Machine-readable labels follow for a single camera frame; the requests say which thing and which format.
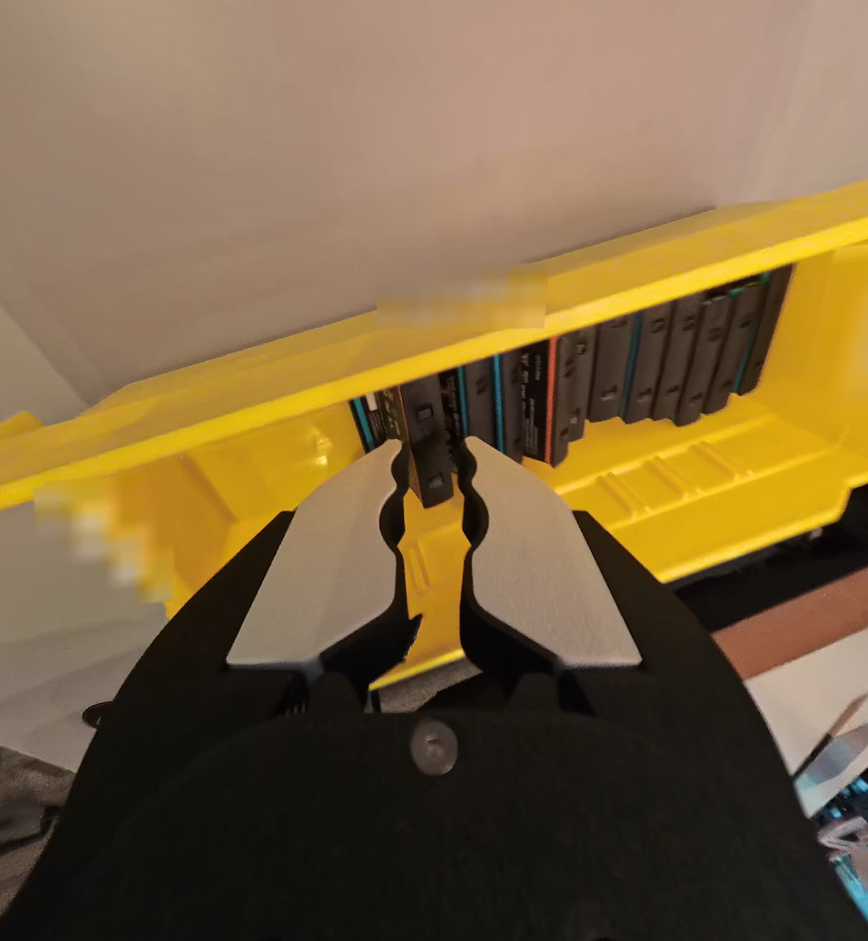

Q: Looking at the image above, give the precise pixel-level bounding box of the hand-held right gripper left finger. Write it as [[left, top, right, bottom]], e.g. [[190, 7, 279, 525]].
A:
[[226, 437, 413, 674]]

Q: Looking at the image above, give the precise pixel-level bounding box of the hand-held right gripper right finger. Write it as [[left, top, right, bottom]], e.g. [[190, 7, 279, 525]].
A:
[[459, 437, 645, 674]]

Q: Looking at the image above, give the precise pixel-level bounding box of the yellow plastic bin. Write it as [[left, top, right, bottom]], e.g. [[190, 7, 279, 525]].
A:
[[0, 180, 868, 692]]

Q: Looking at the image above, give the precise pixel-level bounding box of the red-edged black battery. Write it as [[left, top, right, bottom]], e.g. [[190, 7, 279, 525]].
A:
[[401, 375, 458, 510]]

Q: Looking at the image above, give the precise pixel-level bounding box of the row of black batteries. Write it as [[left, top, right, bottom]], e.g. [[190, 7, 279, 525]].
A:
[[349, 265, 796, 469]]

